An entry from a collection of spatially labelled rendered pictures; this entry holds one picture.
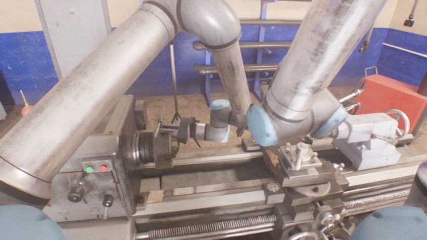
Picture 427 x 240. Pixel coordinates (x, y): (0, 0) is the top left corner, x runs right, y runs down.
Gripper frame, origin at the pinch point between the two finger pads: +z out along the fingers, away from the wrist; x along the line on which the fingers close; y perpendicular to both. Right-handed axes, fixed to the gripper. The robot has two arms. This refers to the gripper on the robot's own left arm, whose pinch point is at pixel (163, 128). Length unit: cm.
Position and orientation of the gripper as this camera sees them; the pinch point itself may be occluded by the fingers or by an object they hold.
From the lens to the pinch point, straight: 115.8
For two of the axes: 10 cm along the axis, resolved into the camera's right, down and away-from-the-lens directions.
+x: 1.0, -7.3, 6.7
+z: -10.0, -0.8, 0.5
